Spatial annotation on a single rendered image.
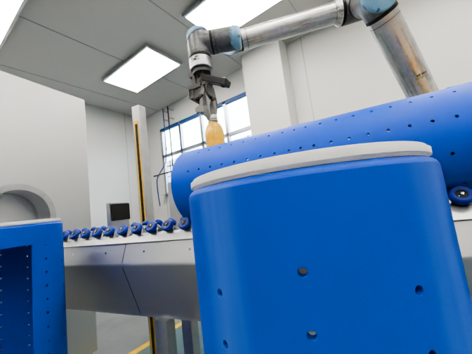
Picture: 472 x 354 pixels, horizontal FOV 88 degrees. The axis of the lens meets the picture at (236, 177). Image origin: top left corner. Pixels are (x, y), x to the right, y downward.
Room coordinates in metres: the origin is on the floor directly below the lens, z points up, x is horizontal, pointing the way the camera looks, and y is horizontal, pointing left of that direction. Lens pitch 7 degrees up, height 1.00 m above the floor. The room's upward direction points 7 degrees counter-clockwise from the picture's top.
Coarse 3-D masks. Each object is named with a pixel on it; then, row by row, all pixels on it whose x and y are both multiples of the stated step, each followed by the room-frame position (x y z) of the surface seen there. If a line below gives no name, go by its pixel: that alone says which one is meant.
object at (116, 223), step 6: (108, 204) 1.07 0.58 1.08; (114, 204) 1.08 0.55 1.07; (120, 204) 1.10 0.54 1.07; (126, 204) 1.13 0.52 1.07; (108, 210) 1.07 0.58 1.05; (114, 210) 1.07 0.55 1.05; (120, 210) 1.10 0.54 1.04; (126, 210) 1.13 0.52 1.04; (108, 216) 1.08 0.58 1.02; (114, 216) 1.07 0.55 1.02; (120, 216) 1.10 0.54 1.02; (126, 216) 1.13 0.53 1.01; (108, 222) 1.08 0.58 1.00; (114, 222) 1.09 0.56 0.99; (120, 222) 1.12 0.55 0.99; (126, 222) 1.15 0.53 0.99
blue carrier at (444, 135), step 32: (416, 96) 0.59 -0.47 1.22; (448, 96) 0.54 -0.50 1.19; (288, 128) 0.71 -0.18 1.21; (320, 128) 0.64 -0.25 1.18; (352, 128) 0.60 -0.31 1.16; (384, 128) 0.57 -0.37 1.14; (416, 128) 0.54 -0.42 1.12; (448, 128) 0.51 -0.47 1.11; (192, 160) 0.80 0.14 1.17; (224, 160) 0.74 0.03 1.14; (448, 160) 0.52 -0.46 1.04
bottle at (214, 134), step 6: (210, 120) 0.89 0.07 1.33; (216, 120) 0.89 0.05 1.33; (210, 126) 0.87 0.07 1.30; (216, 126) 0.87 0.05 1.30; (210, 132) 0.87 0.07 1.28; (216, 132) 0.87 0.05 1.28; (222, 132) 0.88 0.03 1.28; (210, 138) 0.87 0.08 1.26; (216, 138) 0.87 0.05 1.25; (222, 138) 0.88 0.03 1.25; (210, 144) 0.87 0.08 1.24; (216, 144) 0.87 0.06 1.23
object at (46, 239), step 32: (32, 224) 0.79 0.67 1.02; (0, 256) 0.92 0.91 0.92; (32, 256) 0.78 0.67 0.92; (0, 288) 0.92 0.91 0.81; (32, 288) 0.78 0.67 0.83; (64, 288) 0.91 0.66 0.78; (0, 320) 0.92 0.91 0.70; (32, 320) 0.97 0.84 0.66; (64, 320) 0.89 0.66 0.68; (0, 352) 0.92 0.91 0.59; (32, 352) 0.97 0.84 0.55; (64, 352) 0.88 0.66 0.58
